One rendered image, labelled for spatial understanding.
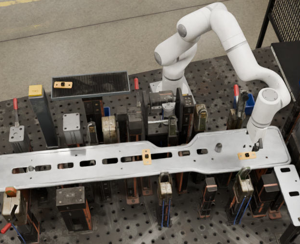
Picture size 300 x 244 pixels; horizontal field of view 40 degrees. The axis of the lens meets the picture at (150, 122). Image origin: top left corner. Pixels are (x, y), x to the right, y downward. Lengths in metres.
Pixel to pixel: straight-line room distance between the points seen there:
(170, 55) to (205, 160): 0.54
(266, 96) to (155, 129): 0.65
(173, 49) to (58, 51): 2.02
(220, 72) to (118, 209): 1.13
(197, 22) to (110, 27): 2.38
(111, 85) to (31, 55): 2.01
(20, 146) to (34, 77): 1.73
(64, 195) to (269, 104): 0.93
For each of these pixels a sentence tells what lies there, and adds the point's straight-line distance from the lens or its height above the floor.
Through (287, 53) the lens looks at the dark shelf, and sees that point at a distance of 2.42.
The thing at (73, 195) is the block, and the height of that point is 1.03.
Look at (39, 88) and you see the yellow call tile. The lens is 2.00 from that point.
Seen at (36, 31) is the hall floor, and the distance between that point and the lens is 4.11.
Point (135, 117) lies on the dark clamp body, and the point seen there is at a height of 1.08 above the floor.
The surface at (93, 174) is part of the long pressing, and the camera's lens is 1.87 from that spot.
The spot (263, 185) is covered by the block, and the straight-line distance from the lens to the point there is 1.93.
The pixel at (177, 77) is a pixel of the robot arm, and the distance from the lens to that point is 2.21.
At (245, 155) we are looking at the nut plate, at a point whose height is 1.01.
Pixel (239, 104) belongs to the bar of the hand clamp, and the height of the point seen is 1.15.
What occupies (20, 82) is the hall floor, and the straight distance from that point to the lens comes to 3.69.
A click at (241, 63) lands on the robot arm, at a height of 1.50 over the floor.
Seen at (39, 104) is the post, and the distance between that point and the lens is 2.03.
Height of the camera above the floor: 2.62
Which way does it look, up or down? 54 degrees down
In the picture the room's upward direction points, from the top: 1 degrees clockwise
